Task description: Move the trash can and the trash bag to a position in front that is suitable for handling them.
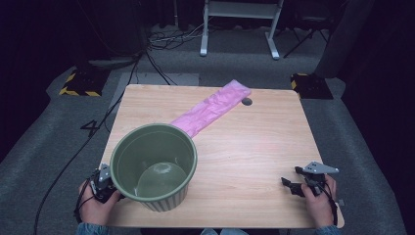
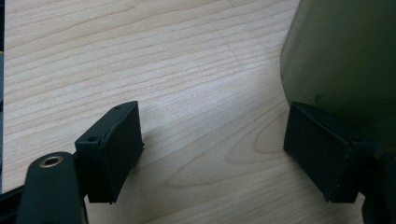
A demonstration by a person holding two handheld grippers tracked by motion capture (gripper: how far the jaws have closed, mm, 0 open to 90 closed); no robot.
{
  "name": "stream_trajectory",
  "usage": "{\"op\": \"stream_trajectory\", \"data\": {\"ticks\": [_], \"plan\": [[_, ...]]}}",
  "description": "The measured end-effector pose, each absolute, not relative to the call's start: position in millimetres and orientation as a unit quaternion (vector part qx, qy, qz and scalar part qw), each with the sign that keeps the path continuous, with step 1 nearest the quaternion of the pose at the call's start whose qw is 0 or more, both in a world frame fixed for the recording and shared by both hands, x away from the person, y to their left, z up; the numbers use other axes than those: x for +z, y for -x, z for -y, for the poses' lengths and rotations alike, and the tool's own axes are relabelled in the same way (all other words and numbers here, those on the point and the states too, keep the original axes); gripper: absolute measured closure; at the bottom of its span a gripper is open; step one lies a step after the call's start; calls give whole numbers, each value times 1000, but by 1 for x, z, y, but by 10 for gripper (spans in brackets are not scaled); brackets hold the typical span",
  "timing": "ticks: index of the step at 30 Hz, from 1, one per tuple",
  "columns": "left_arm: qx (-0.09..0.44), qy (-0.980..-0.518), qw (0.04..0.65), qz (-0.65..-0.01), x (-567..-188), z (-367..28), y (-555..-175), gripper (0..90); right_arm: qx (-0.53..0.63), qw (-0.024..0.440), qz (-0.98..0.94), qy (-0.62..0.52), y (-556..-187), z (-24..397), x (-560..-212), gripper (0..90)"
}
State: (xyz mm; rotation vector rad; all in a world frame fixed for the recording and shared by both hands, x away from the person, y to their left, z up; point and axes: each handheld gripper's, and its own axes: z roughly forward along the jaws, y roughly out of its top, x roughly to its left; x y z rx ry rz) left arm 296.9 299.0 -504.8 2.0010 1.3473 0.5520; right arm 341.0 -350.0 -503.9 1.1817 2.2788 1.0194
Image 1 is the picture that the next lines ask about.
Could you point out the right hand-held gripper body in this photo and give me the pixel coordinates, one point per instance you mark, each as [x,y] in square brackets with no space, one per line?
[314,178]

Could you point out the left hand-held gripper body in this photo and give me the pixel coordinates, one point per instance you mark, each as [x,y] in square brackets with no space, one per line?
[102,187]

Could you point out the green ribbed trash bin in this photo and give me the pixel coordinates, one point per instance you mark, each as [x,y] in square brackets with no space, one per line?
[143,153]

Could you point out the pink plastic bag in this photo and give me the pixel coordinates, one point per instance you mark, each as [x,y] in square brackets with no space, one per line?
[212,107]

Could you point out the person's left hand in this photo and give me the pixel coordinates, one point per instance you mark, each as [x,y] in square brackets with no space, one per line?
[94,210]

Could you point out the person's right hand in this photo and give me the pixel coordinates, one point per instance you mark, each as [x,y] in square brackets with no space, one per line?
[321,209]

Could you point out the person's legs in jeans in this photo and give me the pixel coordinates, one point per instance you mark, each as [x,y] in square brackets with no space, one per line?
[225,232]

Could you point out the black yellow striped base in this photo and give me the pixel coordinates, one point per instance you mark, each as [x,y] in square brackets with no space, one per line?
[311,86]
[83,83]

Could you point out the dark round table grommet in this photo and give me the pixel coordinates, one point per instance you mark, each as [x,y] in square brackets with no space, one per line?
[248,102]

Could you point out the grey stand base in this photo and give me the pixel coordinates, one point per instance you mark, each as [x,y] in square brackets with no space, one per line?
[111,62]

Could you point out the black tripod stand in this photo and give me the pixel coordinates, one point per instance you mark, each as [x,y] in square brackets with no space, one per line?
[303,40]

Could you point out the grey curtain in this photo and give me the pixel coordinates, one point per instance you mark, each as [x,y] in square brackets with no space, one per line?
[342,42]

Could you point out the white metal stand frame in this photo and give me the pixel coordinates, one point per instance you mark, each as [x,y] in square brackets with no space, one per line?
[204,32]

